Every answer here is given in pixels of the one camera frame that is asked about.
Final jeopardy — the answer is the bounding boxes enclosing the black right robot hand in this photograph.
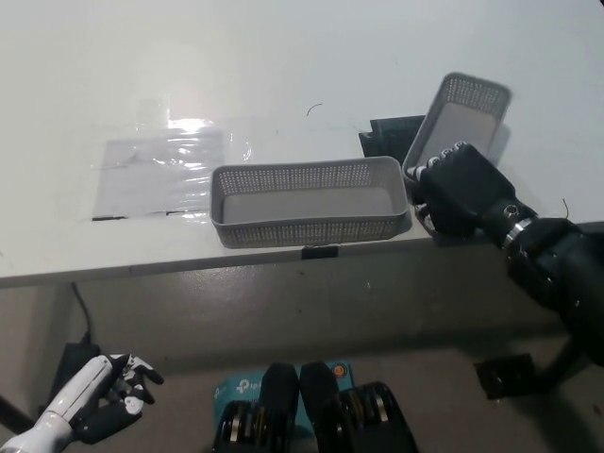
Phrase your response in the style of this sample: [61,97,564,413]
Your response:
[405,143,539,246]

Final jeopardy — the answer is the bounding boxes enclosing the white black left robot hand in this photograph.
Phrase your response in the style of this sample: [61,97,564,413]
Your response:
[40,352,165,445]

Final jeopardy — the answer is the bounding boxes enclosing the short grey perforated basket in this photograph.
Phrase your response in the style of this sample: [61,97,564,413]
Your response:
[401,72,514,190]

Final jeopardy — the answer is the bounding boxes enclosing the teal tp-link box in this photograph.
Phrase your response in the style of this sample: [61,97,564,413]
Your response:
[214,361,354,426]

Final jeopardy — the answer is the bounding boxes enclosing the black power adapter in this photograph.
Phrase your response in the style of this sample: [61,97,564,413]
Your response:
[46,340,103,411]

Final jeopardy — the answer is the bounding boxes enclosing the black square patch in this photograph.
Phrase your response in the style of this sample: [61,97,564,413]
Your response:
[358,115,426,159]

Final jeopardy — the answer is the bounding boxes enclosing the black tape strip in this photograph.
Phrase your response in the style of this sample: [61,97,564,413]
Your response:
[300,244,340,261]

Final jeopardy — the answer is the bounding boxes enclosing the long grey perforated basket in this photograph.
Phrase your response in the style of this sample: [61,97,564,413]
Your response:
[210,155,410,250]

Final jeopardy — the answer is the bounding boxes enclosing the black floor plate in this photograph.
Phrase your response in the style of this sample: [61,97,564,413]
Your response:
[474,353,539,401]

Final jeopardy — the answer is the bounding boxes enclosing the clear plastic sheet with paper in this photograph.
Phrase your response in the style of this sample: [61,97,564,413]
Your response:
[89,117,256,223]

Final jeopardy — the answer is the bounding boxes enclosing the black power cable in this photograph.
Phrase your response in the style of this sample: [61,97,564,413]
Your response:
[70,281,93,345]

